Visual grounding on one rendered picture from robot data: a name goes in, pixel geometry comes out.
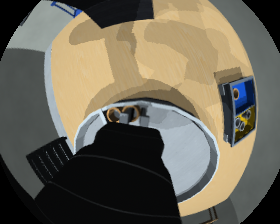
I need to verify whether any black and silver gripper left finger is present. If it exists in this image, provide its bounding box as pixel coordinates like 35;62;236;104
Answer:
119;107;135;124

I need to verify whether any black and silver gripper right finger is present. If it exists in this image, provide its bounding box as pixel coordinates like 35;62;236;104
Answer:
139;108;150;127

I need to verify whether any dark grey two-compartment bin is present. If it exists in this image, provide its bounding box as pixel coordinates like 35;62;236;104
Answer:
218;75;257;148

